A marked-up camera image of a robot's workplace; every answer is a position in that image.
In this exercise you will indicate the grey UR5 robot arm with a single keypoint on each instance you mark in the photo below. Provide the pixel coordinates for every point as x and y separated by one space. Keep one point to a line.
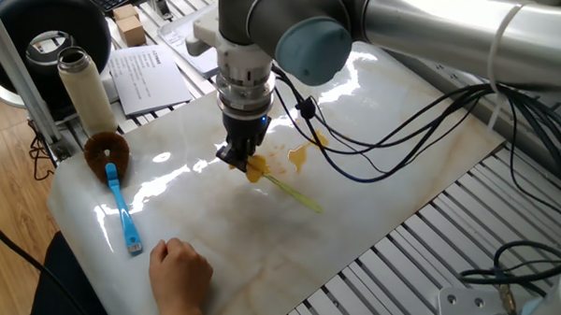
407 21

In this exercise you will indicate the small wooden block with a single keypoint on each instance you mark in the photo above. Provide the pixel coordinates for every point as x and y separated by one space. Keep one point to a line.
125 11

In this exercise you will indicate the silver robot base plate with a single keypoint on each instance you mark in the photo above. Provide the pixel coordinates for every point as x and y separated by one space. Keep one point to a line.
467 309

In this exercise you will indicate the grey aluminium rail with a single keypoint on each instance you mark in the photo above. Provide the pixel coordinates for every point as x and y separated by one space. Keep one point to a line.
534 138

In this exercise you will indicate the white printed booklet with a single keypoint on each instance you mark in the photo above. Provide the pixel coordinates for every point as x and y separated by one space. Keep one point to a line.
145 80

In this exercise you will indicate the small cardboard box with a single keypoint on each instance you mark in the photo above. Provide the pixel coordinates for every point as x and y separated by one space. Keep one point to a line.
131 31

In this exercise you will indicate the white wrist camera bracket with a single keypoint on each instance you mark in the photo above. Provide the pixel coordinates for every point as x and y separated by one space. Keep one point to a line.
237 53

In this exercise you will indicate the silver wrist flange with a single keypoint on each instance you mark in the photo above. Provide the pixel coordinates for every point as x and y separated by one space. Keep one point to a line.
244 97

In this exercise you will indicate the person's bare hand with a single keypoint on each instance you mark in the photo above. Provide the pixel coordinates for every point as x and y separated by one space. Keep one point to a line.
180 275

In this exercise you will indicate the stack of printed papers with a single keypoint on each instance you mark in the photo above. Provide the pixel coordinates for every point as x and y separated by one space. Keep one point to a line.
190 56

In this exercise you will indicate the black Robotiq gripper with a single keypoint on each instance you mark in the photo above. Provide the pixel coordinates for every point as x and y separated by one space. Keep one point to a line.
244 130

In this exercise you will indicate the aluminium frame post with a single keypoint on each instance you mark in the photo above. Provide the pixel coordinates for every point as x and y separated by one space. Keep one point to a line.
23 83

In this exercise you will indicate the metal stand foot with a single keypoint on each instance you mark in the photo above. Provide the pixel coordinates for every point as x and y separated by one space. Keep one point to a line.
159 3

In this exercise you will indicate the glossy marble pattern slab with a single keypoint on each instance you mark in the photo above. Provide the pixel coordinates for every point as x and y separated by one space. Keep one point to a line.
353 225

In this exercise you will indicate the brown sauce spill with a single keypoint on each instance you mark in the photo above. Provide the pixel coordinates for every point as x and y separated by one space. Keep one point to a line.
299 156

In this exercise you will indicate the cream thermos bottle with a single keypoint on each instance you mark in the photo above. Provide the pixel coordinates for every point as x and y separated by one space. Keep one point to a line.
88 94

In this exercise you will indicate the black trousers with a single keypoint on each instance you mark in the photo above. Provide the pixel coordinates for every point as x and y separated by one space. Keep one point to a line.
61 281

